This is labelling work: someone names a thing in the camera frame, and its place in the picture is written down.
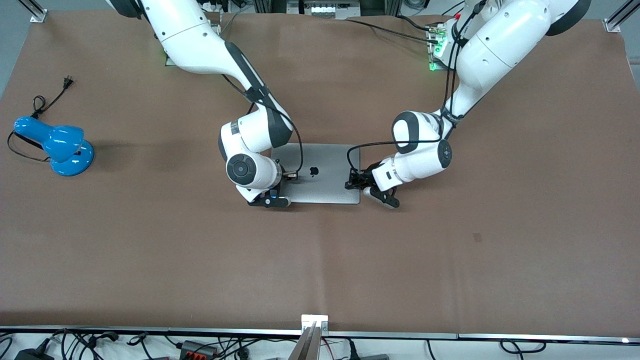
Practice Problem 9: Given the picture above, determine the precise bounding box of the aluminium camera mount profile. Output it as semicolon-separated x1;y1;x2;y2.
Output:
287;314;331;360

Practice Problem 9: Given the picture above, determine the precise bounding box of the black lamp power cable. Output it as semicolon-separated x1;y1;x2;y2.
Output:
7;75;75;163

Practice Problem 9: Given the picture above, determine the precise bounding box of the thick black table cable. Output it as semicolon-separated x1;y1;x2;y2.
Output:
397;15;441;33

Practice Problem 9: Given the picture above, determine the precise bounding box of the black box with orange connectors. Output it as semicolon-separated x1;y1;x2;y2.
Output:
179;340;219;359

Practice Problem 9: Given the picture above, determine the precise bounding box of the black power adapter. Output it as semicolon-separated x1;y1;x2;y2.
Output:
14;347;55;360

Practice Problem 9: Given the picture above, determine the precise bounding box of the black looped floor cable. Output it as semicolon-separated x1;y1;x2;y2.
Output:
500;339;548;356

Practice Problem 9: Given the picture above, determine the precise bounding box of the blue desk lamp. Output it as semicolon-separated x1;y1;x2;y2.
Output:
13;116;95;177

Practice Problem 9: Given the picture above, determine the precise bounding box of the metal table edge rail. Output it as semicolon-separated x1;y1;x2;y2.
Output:
0;326;640;345

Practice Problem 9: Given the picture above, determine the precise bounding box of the grey table cable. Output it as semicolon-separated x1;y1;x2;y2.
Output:
219;12;241;38

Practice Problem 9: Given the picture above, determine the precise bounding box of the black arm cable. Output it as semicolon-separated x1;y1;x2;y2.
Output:
220;72;305;180
346;0;483;183

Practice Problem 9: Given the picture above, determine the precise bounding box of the silver laptop with black keyboard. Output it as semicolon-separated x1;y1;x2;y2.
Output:
271;143;361;205

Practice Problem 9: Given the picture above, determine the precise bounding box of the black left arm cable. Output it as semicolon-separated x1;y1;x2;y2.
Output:
346;0;483;183

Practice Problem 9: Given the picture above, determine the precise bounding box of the thin black table cable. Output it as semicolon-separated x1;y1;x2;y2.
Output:
345;18;437;44

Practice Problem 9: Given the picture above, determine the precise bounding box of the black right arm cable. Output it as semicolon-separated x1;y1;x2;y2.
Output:
220;72;305;180

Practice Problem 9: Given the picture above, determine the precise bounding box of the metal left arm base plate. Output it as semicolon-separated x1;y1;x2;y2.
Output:
427;22;458;72

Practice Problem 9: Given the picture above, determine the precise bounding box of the grey power strip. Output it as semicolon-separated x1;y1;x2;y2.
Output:
286;0;362;20

